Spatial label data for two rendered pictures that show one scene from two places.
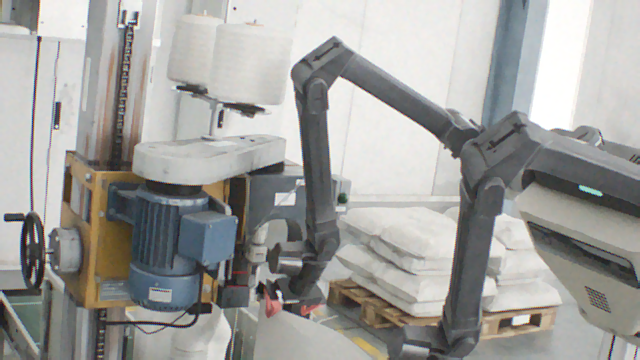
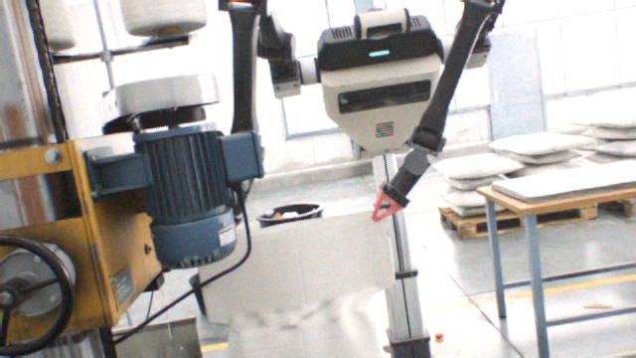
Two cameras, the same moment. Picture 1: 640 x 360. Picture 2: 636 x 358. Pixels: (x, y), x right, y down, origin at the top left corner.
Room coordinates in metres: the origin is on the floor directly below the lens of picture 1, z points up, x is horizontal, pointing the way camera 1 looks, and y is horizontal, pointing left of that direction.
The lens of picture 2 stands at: (1.05, 0.98, 1.33)
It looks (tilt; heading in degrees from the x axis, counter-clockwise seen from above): 8 degrees down; 302
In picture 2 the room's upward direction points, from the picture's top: 9 degrees counter-clockwise
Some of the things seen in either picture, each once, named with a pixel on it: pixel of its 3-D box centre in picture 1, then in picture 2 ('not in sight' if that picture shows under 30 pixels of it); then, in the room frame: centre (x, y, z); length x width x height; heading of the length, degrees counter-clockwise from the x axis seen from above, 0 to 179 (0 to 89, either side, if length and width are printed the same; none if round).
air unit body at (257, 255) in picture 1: (256, 260); not in sight; (2.01, 0.12, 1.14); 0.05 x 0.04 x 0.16; 124
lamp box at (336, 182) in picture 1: (334, 194); not in sight; (2.20, -0.04, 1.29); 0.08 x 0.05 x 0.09; 34
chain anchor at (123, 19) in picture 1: (131, 14); not in sight; (1.88, 0.45, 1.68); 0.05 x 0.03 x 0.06; 124
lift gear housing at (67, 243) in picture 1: (63, 250); (33, 278); (1.87, 0.55, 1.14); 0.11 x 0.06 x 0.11; 34
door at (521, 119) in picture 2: not in sight; (516, 91); (3.01, -8.82, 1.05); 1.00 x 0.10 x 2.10; 34
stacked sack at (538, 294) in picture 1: (507, 292); not in sight; (5.21, -1.24, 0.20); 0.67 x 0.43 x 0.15; 124
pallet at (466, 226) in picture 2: not in sight; (511, 212); (2.20, -4.02, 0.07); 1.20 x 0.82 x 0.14; 32
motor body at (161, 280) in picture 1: (167, 247); (187, 195); (1.78, 0.30, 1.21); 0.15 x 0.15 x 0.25
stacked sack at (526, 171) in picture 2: not in sight; (548, 170); (1.84, -4.00, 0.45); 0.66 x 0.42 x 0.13; 39
